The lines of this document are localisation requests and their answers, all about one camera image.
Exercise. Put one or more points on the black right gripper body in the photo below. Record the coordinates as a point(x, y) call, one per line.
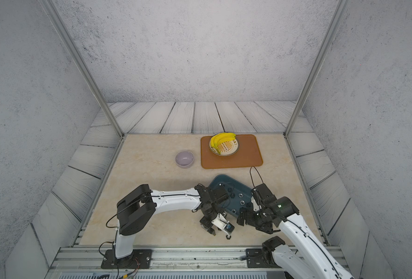
point(255, 218)

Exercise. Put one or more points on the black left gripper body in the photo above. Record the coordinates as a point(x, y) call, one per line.
point(211, 214)

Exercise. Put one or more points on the teal plastic storage box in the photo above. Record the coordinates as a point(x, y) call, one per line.
point(230, 185)

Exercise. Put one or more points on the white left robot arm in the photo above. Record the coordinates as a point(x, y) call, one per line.
point(136, 209)

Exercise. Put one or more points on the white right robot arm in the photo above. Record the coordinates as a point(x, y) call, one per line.
point(281, 214)

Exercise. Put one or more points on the lilac ceramic bowl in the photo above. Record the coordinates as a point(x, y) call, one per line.
point(184, 159)

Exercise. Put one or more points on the brown rectangular mat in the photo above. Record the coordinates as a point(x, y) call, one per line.
point(247, 154)

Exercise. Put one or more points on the patterned plate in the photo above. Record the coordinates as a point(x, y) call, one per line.
point(226, 148)

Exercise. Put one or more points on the yellow banana bunch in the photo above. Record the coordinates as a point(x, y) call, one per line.
point(220, 138)

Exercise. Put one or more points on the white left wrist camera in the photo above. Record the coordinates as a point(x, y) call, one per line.
point(223, 224)

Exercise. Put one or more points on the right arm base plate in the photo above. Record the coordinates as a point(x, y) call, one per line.
point(259, 258)

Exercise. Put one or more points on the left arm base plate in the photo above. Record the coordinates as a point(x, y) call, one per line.
point(139, 259)

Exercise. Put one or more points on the aluminium front rail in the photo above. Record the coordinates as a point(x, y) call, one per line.
point(173, 262)

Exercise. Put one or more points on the right aluminium frame post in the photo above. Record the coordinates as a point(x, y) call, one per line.
point(330, 34)

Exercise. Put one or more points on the aluminium frame post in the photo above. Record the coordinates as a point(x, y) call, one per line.
point(330, 34)
point(69, 44)

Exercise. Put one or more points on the left aluminium frame post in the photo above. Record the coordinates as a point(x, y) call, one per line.
point(69, 44)

